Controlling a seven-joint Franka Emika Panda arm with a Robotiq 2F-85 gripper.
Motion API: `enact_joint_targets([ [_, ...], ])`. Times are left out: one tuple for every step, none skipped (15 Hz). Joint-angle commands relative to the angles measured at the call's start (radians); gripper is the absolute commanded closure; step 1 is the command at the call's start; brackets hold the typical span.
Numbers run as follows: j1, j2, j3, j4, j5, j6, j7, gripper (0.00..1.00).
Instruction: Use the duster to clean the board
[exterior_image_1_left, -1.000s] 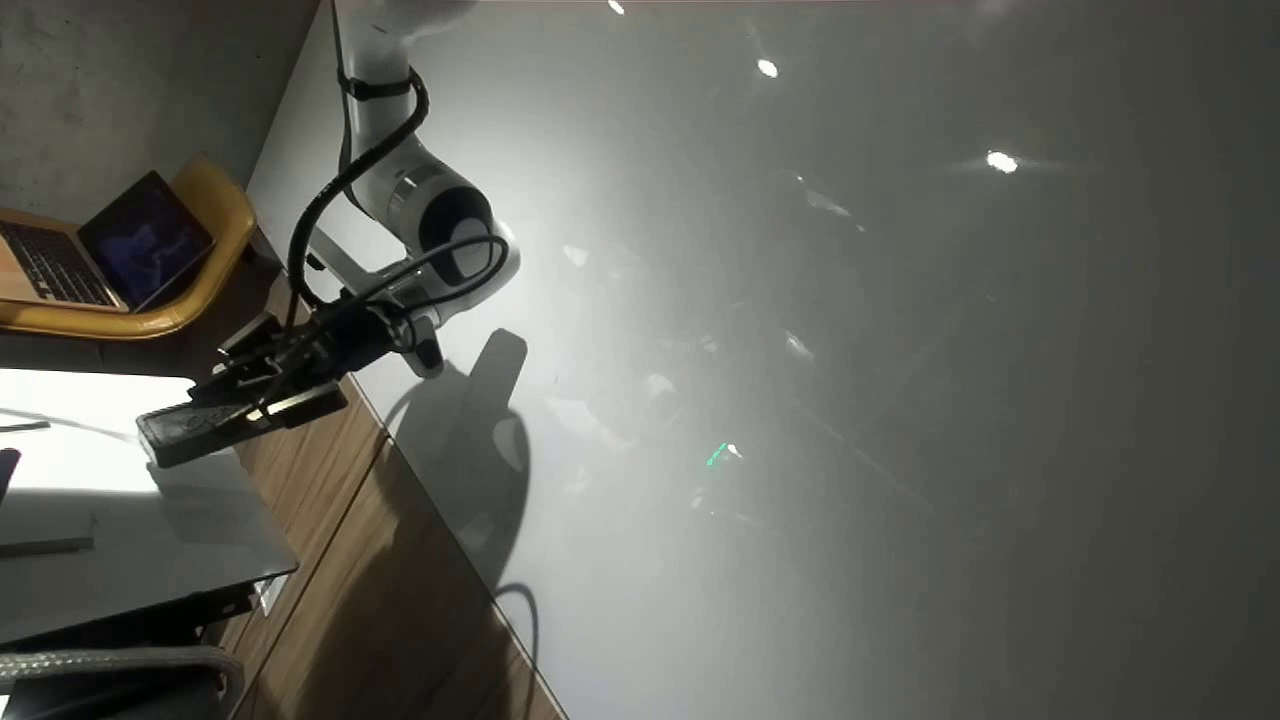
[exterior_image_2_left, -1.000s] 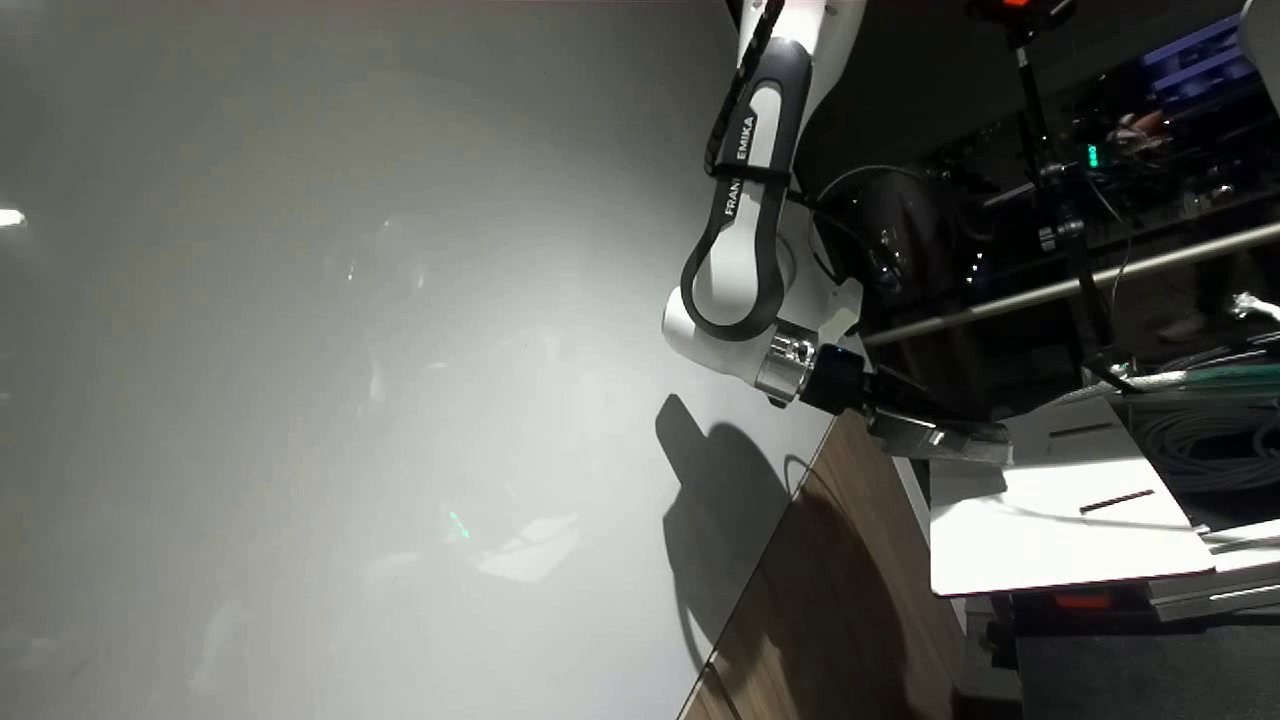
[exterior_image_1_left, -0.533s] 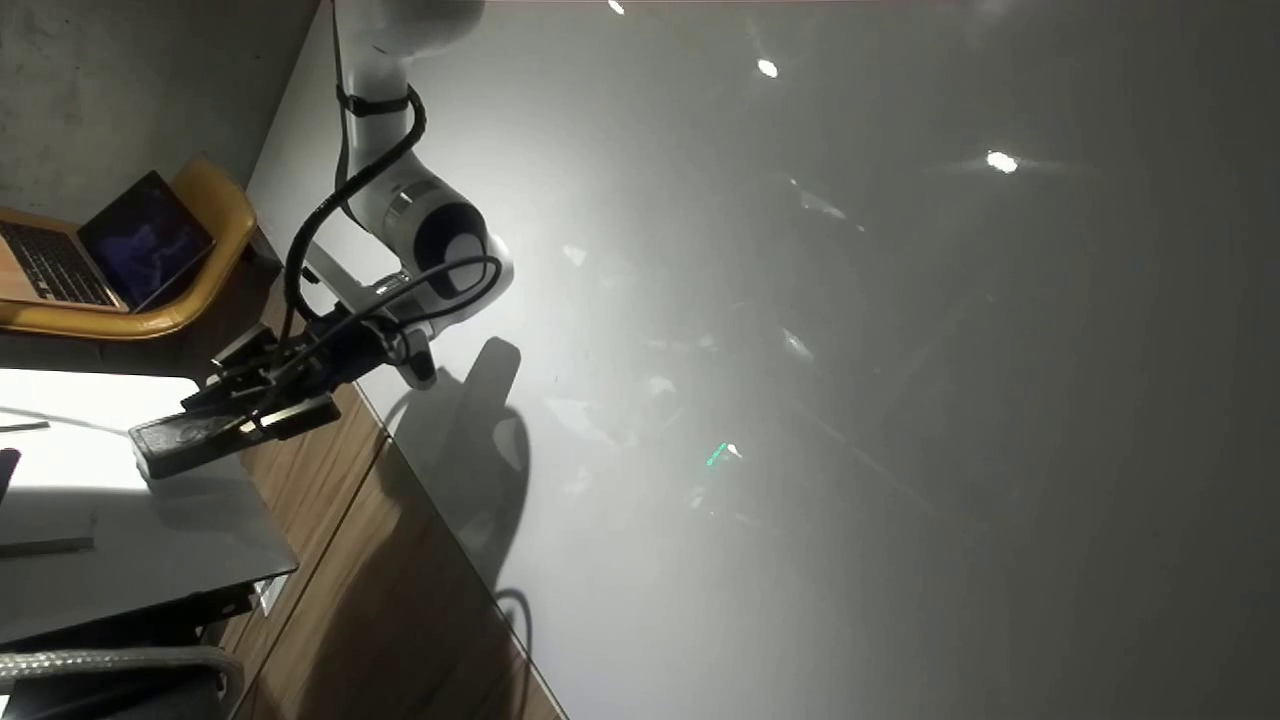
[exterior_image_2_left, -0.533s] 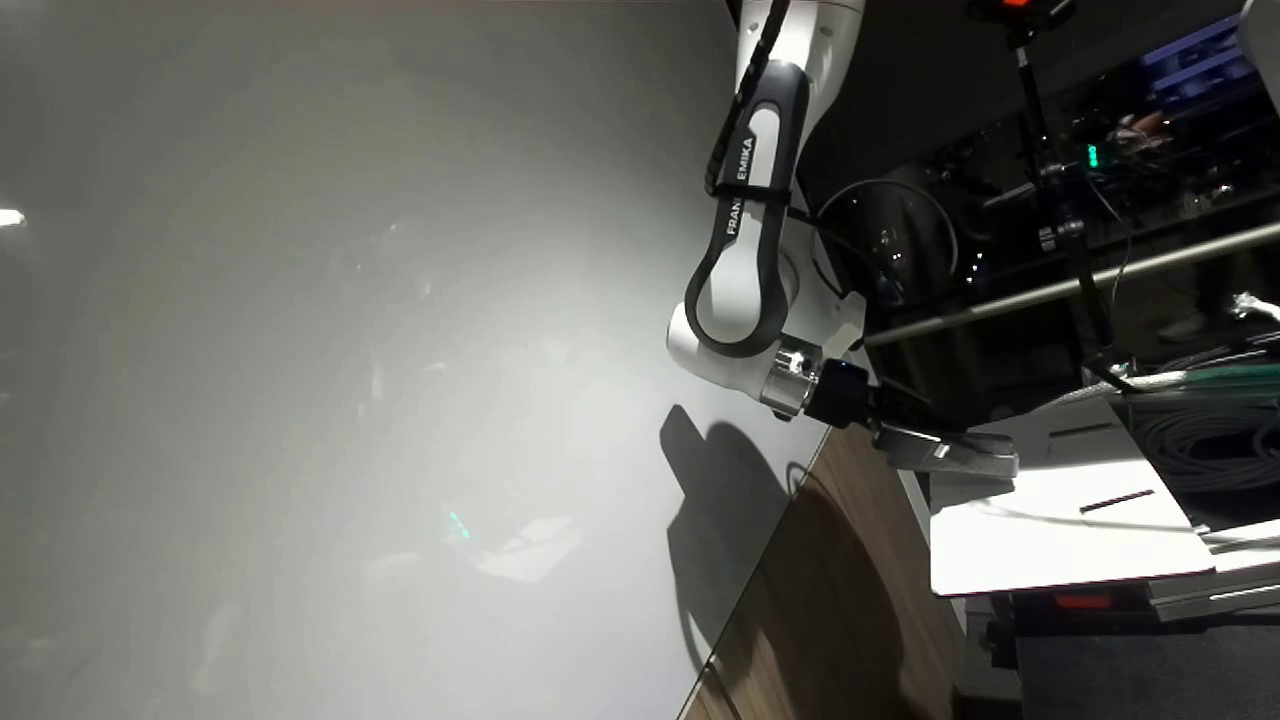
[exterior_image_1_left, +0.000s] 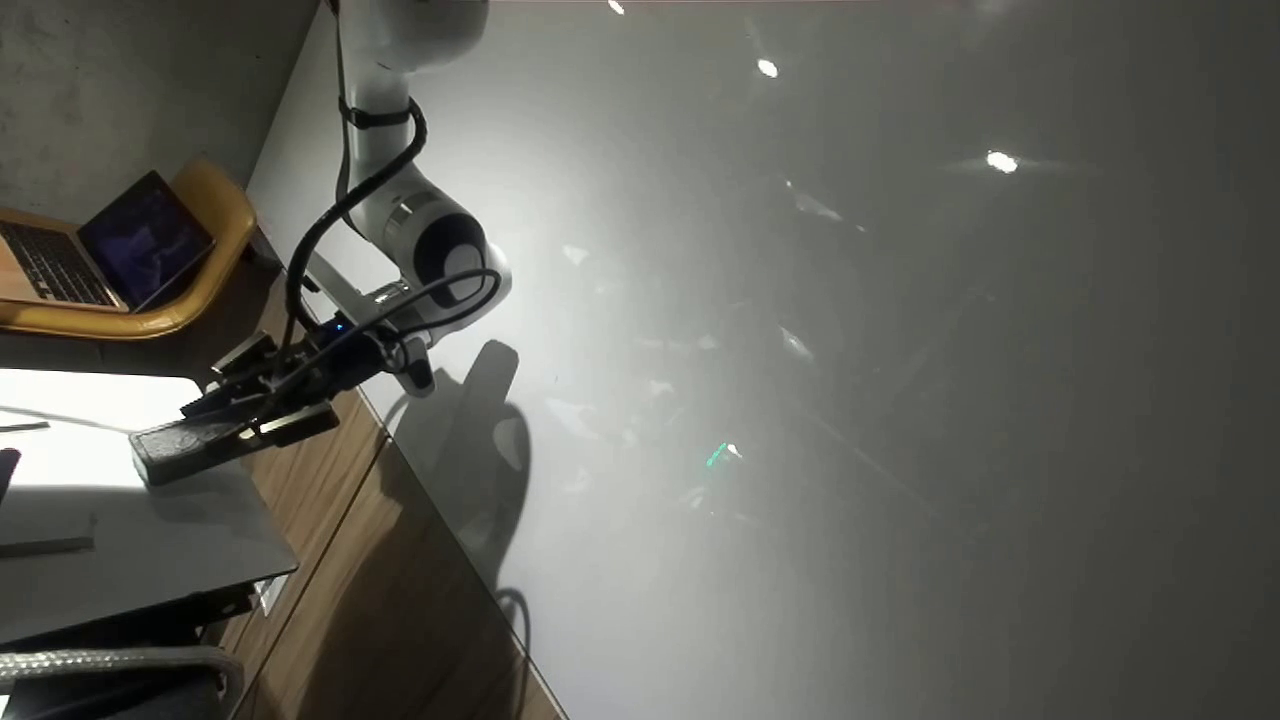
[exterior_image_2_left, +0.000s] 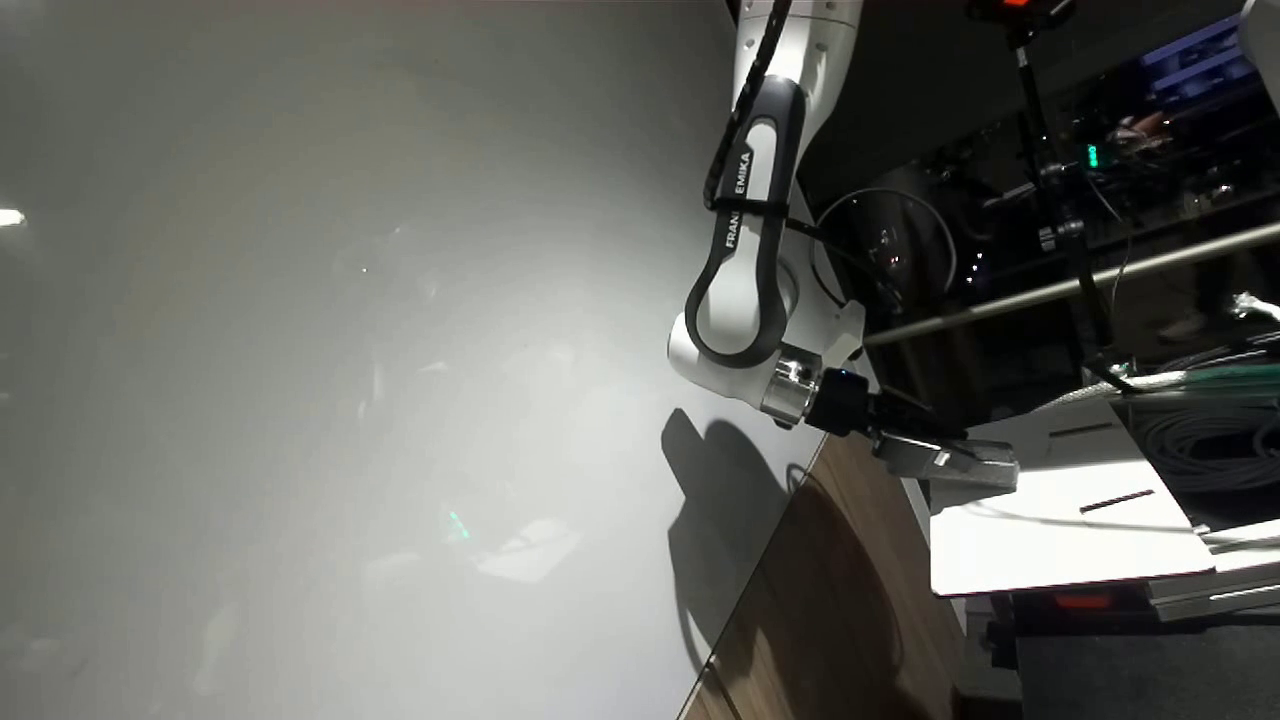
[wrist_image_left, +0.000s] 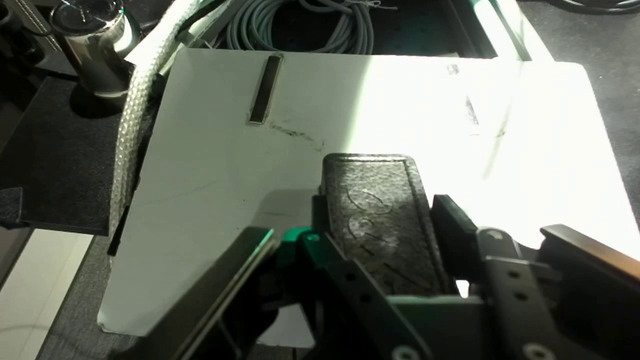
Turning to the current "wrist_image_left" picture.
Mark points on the dark magnetic strip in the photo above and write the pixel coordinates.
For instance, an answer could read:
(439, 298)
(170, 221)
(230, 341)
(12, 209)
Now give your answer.
(265, 91)

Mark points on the black mat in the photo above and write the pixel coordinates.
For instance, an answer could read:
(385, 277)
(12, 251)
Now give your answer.
(61, 167)

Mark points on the grey felt board duster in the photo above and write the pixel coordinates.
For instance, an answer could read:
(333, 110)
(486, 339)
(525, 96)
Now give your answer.
(380, 221)

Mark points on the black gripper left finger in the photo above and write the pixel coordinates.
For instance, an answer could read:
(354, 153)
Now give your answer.
(360, 300)

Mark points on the white bar with green edge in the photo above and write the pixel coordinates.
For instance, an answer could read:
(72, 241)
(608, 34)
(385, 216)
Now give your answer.
(506, 31)

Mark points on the metal cup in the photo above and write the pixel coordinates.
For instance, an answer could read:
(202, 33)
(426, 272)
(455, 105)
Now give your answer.
(96, 46)

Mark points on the small white board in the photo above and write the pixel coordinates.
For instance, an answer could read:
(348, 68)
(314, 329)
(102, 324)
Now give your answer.
(200, 200)

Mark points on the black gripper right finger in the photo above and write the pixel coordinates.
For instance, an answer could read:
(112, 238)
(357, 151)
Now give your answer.
(520, 292)

